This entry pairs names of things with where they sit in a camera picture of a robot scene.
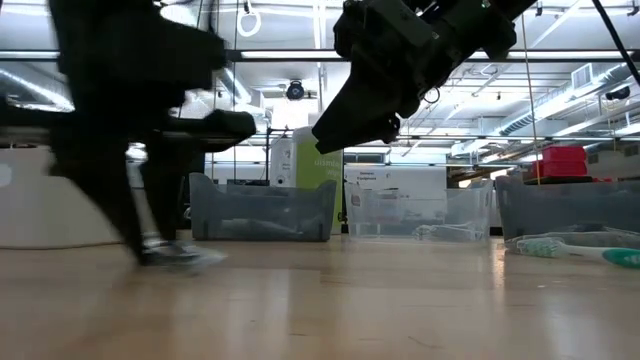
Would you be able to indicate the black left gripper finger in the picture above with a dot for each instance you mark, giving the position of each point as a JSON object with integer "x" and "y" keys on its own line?
{"x": 165, "y": 175}
{"x": 100, "y": 165}

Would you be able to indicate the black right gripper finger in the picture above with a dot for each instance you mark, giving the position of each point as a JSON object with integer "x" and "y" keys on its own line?
{"x": 355, "y": 110}
{"x": 385, "y": 132}

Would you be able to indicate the green toothbrush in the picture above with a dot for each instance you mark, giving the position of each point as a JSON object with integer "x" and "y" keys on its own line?
{"x": 540, "y": 247}

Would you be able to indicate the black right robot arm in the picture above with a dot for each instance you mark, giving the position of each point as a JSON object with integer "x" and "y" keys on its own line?
{"x": 520, "y": 5}

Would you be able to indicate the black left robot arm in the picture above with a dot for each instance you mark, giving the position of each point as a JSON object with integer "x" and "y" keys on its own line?
{"x": 225, "y": 130}

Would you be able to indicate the white equipment cabinet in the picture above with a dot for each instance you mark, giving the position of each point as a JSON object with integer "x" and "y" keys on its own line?
{"x": 400, "y": 175}

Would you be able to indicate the smoke grey plastic bin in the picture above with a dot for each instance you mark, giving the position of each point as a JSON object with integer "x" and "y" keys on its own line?
{"x": 565, "y": 210}
{"x": 225, "y": 200}

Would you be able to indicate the clear plastic bin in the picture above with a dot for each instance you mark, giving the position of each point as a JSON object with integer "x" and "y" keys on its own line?
{"x": 380, "y": 210}

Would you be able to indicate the white plastic bin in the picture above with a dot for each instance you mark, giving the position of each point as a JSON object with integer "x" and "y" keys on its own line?
{"x": 25, "y": 215}

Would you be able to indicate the white box device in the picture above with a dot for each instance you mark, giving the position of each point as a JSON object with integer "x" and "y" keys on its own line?
{"x": 282, "y": 165}

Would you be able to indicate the white ceiling air vent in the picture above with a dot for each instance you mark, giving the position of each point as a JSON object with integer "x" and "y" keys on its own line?
{"x": 581, "y": 76}

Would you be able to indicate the red plastic storage box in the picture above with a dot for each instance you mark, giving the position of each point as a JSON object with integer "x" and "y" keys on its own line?
{"x": 560, "y": 169}
{"x": 564, "y": 154}

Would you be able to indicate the black ceiling camera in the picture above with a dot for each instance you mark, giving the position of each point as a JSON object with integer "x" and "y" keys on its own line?
{"x": 295, "y": 91}

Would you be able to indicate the silver ventilation duct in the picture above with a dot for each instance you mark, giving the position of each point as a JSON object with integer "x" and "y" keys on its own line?
{"x": 30, "y": 90}
{"x": 560, "y": 105}

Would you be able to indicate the black overhead frame beam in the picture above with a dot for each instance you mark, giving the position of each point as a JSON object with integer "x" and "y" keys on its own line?
{"x": 232, "y": 55}

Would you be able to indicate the black dome camera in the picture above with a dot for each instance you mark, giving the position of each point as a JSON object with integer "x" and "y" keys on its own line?
{"x": 618, "y": 93}

